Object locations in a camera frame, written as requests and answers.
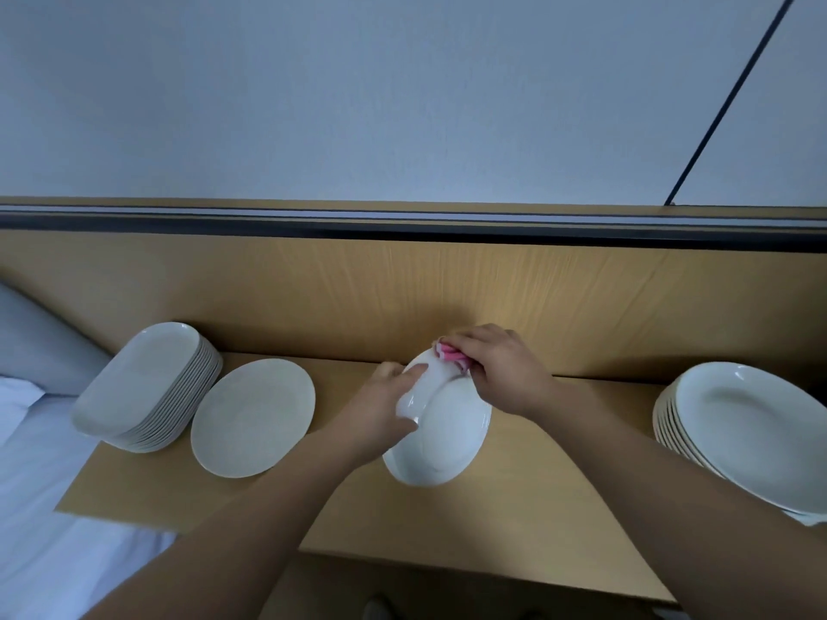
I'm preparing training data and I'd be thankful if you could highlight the white bed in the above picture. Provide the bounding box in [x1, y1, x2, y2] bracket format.
[0, 394, 176, 620]

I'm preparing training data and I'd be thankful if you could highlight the grey upholstered headboard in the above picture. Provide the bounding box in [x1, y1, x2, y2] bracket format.
[0, 280, 113, 398]

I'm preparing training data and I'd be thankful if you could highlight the person's right forearm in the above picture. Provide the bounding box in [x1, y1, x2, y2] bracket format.
[532, 378, 827, 620]

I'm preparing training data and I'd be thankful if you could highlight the pile of white oblong plates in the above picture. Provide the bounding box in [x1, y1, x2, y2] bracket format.
[71, 321, 224, 455]

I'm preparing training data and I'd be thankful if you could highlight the white glossy round plate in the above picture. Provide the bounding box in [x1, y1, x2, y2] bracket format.
[191, 358, 317, 481]
[382, 348, 494, 488]

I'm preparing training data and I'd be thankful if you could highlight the person's left forearm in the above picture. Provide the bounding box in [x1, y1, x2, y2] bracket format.
[84, 432, 370, 620]

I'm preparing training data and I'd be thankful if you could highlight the stack of white round plates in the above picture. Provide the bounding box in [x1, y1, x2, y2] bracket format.
[652, 361, 827, 527]

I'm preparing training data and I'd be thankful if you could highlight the person's right hand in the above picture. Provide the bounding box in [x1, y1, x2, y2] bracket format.
[439, 324, 561, 422]

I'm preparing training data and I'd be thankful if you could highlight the black wall rail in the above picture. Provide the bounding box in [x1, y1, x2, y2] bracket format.
[0, 206, 827, 254]

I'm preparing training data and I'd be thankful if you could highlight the pink cleaning cloth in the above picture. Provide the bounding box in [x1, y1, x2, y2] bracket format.
[432, 339, 476, 375]

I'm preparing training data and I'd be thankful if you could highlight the person's left hand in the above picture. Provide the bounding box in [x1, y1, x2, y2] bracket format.
[333, 361, 429, 468]

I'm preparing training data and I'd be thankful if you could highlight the white pillow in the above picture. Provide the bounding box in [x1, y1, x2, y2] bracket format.
[0, 375, 47, 450]

